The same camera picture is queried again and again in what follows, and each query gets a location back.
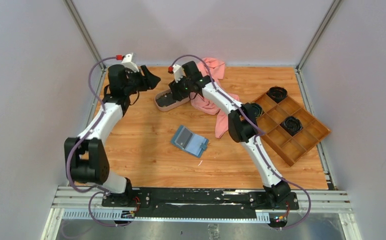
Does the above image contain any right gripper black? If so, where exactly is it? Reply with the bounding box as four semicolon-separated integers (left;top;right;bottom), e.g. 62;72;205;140
170;72;193;102

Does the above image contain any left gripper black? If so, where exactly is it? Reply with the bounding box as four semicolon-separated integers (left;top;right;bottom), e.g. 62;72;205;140
123;66;160;96

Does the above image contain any black VIP card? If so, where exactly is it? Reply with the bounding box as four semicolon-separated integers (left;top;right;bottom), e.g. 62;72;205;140
174;127;193;149

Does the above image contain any blue leather card holder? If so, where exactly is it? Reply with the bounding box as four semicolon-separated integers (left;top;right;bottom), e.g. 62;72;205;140
170;125;209;158

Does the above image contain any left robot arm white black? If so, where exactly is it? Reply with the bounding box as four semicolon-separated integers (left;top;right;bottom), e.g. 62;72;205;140
64;64;161;207

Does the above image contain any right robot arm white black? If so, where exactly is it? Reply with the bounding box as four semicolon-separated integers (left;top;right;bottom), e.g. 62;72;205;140
168;61;293;209

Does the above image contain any pink oval tray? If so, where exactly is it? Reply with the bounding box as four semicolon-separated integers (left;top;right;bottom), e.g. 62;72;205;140
154;89;190;112

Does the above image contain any pink cloth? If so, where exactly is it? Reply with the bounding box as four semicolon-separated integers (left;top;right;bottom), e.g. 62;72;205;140
190;57;228;139

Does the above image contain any black tape roll upper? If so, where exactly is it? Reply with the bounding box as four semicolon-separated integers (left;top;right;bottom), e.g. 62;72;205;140
267;86;288;104

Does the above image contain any black tape roll lower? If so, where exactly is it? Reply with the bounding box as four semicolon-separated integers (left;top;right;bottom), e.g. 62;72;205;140
280;116;303;136

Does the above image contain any wooden compartment tray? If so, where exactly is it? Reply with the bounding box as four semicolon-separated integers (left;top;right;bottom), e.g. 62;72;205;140
254;91;331;166

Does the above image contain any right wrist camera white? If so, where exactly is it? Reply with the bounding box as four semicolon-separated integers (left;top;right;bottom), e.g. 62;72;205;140
170;64;185;83

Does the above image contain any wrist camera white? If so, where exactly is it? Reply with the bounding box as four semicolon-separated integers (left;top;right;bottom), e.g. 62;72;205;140
170;64;185;83
121;52;139;73

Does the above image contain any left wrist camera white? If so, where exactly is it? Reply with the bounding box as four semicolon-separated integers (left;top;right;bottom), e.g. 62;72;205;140
121;52;139;73

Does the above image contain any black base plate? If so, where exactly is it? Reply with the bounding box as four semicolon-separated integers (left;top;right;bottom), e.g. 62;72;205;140
101;187;299;220

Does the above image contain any aluminium rail frame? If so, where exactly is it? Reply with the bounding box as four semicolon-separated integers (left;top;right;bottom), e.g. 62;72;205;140
40;186;362;240

